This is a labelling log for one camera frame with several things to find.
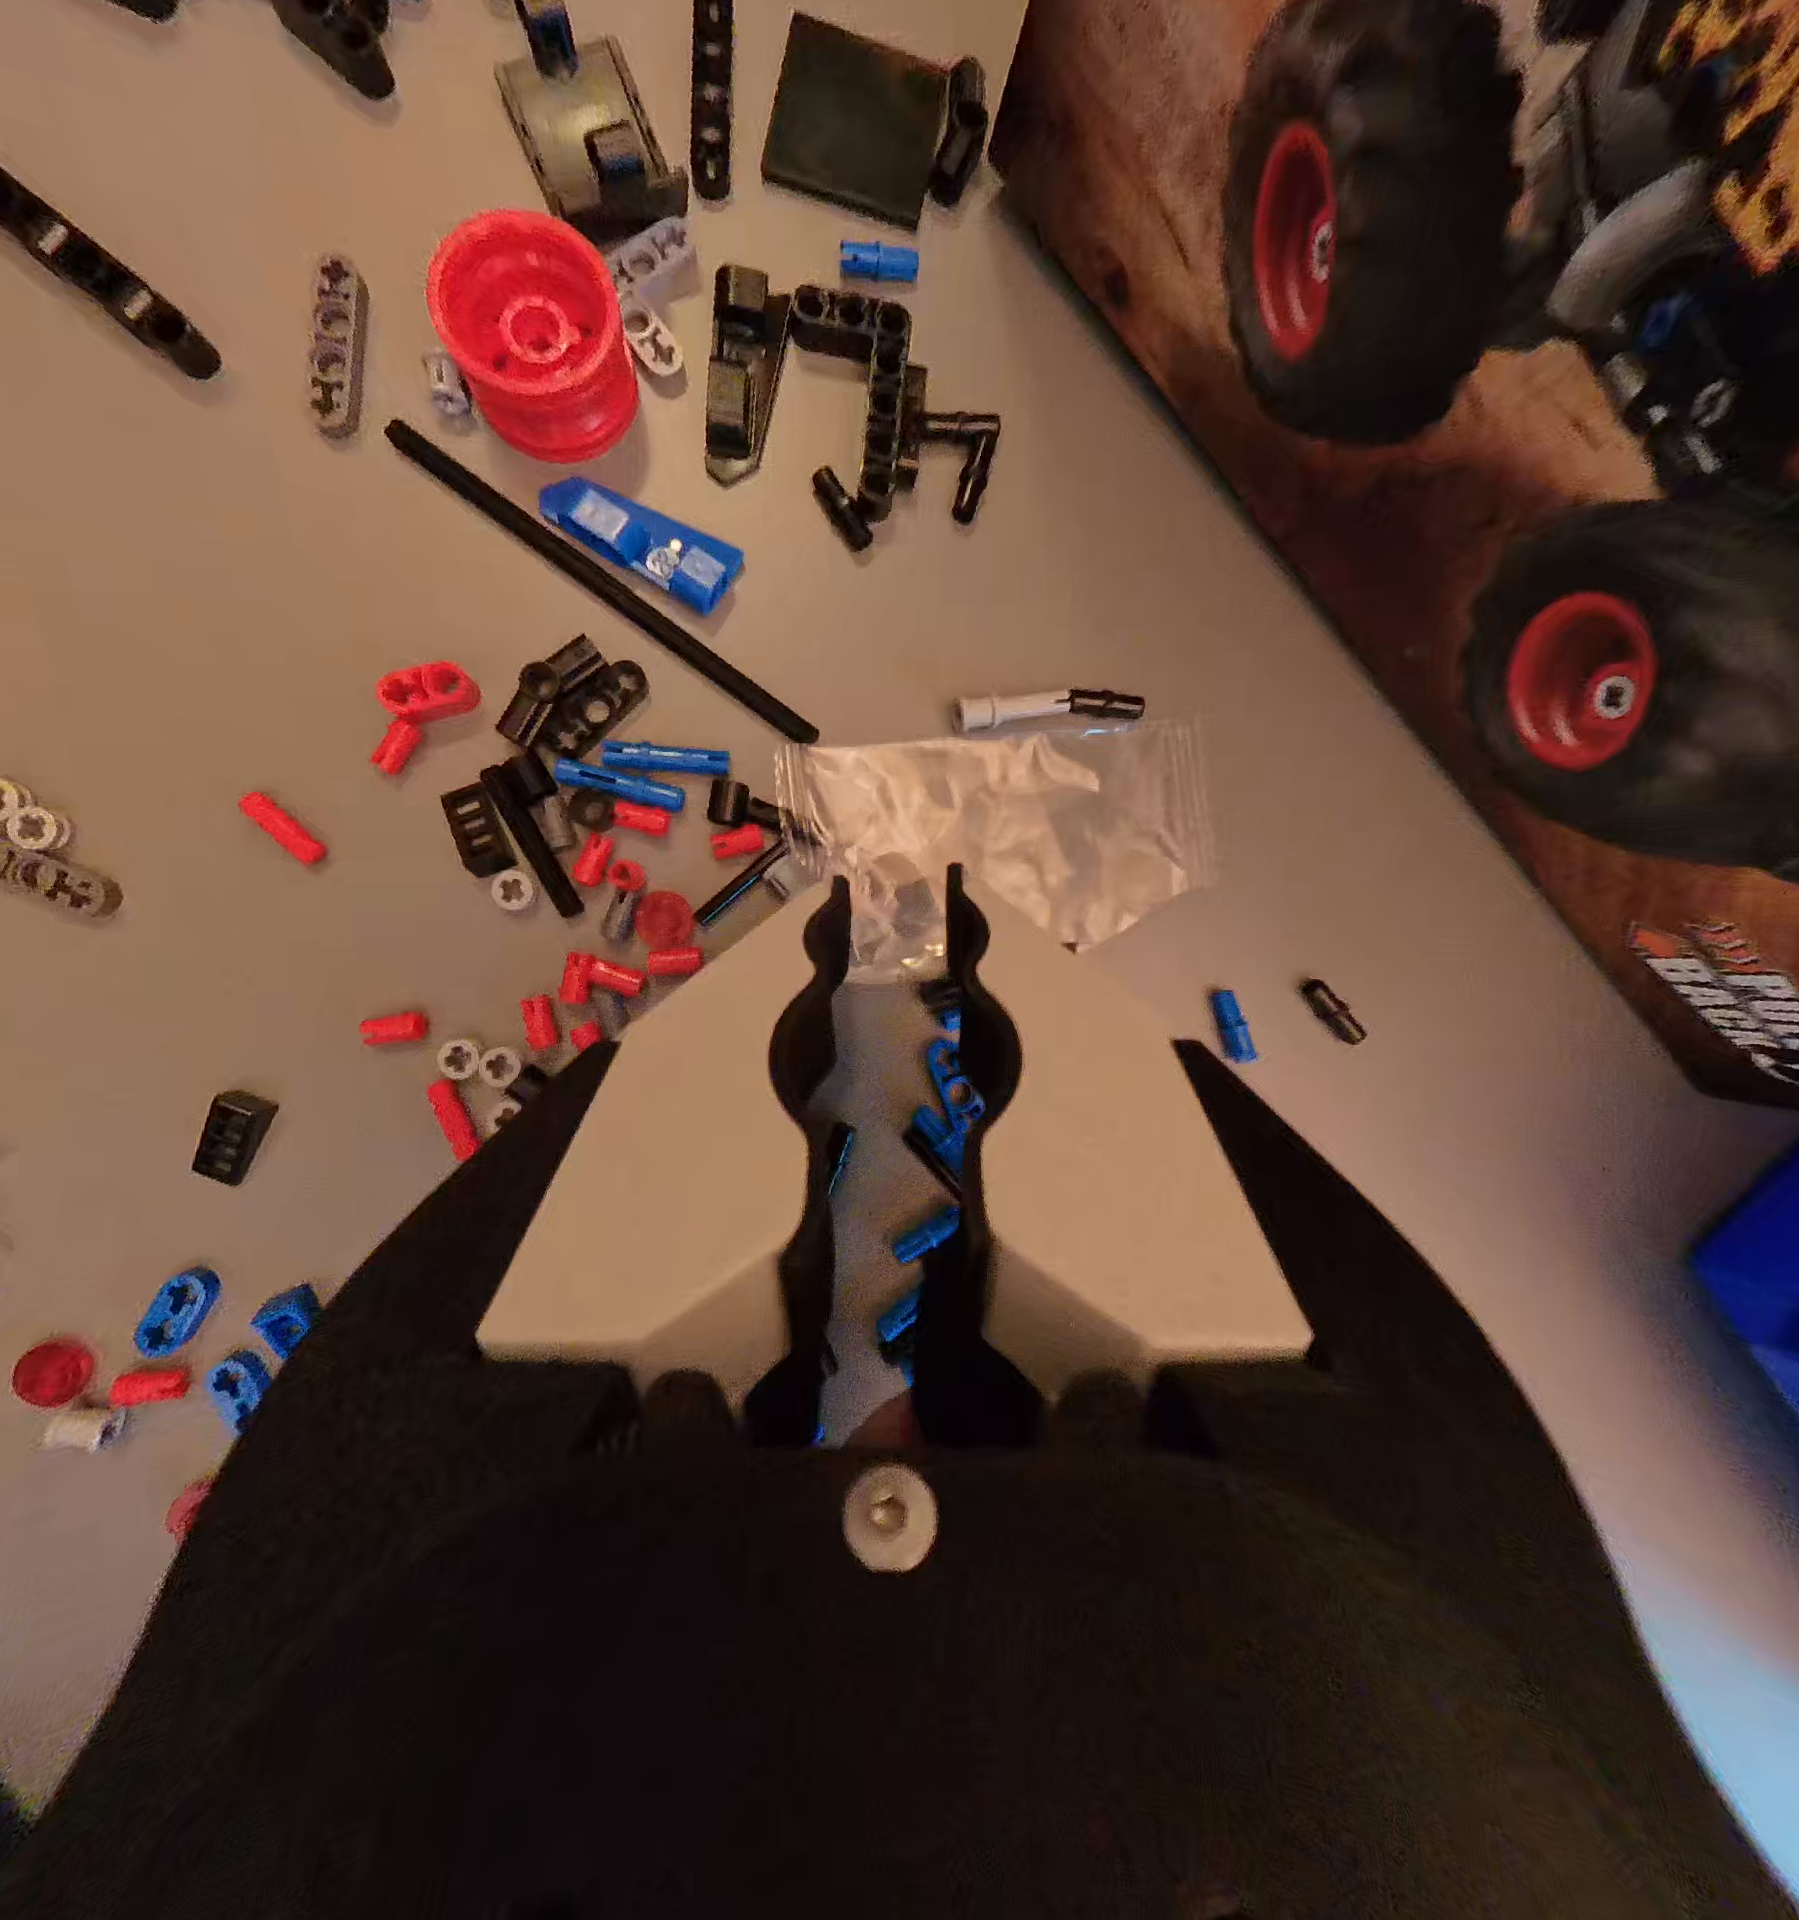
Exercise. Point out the red toy pin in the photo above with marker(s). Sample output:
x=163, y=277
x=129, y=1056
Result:
x=280, y=827

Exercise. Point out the blue curved toy panel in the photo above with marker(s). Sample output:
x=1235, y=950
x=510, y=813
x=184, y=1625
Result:
x=637, y=544

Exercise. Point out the red toy wheel rim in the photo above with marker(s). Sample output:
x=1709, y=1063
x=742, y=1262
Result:
x=532, y=331

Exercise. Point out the black square toy panel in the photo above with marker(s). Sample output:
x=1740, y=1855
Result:
x=854, y=121

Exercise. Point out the blue toy pin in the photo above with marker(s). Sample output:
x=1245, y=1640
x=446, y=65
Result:
x=878, y=261

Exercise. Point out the grey desk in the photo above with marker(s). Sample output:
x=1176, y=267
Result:
x=1138, y=602

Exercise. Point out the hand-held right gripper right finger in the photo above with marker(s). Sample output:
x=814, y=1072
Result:
x=1138, y=1199

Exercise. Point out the red toy connector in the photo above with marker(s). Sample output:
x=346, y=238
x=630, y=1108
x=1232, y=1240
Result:
x=426, y=691

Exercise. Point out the blue storage bin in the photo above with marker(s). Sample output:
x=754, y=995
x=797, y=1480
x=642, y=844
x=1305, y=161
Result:
x=1791, y=1306

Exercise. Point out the long black toy beam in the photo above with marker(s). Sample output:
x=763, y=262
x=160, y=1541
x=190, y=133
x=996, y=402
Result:
x=73, y=248

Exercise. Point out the black toy connector block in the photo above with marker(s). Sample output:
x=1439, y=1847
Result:
x=569, y=699

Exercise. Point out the long black toy axle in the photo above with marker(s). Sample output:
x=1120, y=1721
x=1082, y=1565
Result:
x=599, y=584

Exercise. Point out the pile of small toy pins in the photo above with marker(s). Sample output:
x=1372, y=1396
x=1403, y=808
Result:
x=613, y=975

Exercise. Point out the toy truck set box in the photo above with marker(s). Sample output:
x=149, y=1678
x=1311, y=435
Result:
x=1440, y=525

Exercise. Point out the grey short toy beam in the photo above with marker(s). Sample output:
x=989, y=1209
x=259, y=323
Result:
x=30, y=877

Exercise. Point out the black curved toy panel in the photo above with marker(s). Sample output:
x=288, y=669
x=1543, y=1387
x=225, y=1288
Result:
x=585, y=136

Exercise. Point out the pile of black toy beams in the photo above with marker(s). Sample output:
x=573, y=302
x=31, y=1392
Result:
x=884, y=392

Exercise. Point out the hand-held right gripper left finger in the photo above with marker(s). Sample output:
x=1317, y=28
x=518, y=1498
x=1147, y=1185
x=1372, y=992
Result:
x=645, y=1199

